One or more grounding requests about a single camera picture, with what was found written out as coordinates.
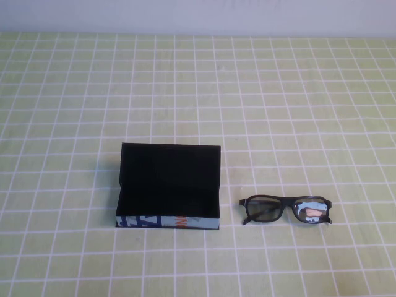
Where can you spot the black printed glasses case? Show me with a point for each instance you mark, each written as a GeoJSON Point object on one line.
{"type": "Point", "coordinates": [167, 179]}

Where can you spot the green checked tablecloth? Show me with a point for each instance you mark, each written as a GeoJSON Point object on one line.
{"type": "Point", "coordinates": [92, 92]}

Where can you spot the black framed glasses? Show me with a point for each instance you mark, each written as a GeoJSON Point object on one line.
{"type": "Point", "coordinates": [266, 198]}

